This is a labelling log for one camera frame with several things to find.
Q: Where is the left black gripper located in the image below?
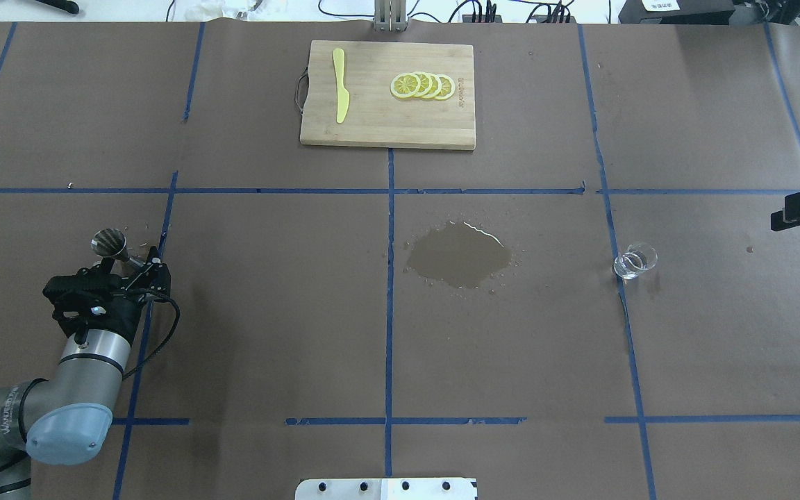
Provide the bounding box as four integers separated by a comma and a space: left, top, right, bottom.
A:
42, 246, 171, 341

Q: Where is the clear glass cup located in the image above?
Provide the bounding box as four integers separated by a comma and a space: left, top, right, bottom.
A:
613, 242, 658, 281

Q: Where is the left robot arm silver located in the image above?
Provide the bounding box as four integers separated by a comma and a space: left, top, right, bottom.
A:
0, 247, 172, 499

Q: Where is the yellow plastic knife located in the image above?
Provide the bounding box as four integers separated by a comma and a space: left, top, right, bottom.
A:
331, 47, 350, 124

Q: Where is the white crumpled tissue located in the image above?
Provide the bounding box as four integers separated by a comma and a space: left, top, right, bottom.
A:
184, 1, 263, 22

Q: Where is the bamboo cutting board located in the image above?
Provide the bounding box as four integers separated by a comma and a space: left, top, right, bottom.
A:
299, 40, 476, 151

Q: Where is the spilled liquid puddle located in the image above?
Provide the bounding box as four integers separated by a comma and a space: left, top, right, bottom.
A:
402, 221, 512, 289

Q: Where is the lemon slice front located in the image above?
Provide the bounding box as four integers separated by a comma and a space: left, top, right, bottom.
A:
390, 73, 422, 99

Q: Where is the black box with label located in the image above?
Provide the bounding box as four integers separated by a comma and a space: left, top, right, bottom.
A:
618, 1, 735, 25

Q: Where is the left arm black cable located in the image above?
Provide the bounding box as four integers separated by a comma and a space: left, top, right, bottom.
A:
122, 292, 181, 379

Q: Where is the black handled tool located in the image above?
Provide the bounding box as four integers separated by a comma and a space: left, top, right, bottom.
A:
36, 0, 81, 15

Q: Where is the aluminium frame post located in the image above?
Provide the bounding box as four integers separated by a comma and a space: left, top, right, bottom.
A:
374, 0, 408, 32

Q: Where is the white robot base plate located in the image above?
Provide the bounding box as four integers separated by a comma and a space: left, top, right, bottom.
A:
294, 477, 478, 499

